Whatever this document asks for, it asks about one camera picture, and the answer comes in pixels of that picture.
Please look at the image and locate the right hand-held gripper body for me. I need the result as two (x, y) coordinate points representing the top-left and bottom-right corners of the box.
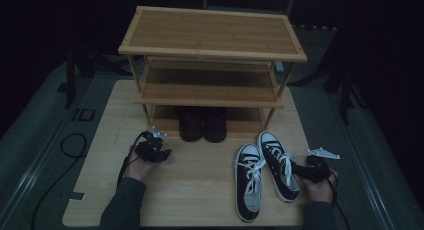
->
(305, 146), (341, 184)

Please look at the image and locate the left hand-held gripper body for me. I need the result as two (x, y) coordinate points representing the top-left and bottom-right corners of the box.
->
(134, 125), (168, 164)

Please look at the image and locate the black white canvas sneaker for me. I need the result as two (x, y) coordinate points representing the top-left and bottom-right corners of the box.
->
(256, 130), (301, 204)
(234, 142), (267, 224)

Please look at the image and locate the wooden shoe rack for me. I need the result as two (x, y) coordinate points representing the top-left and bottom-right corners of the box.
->
(117, 5), (309, 140)

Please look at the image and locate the person's right hand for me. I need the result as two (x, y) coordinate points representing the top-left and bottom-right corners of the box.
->
(301, 168), (340, 204)

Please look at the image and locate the person's left hand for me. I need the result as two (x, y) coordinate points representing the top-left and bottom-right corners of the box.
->
(123, 146), (160, 184)

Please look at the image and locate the black shoe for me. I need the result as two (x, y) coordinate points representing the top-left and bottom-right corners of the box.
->
(203, 106), (229, 144)
(178, 106), (205, 143)

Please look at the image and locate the black metal stand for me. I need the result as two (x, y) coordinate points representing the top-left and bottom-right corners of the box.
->
(320, 23), (368, 125)
(64, 47), (134, 110)

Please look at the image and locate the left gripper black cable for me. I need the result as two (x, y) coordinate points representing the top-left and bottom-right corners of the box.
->
(116, 131), (150, 190)

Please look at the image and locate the black floor cable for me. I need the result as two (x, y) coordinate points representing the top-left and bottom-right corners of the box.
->
(31, 132), (89, 230)

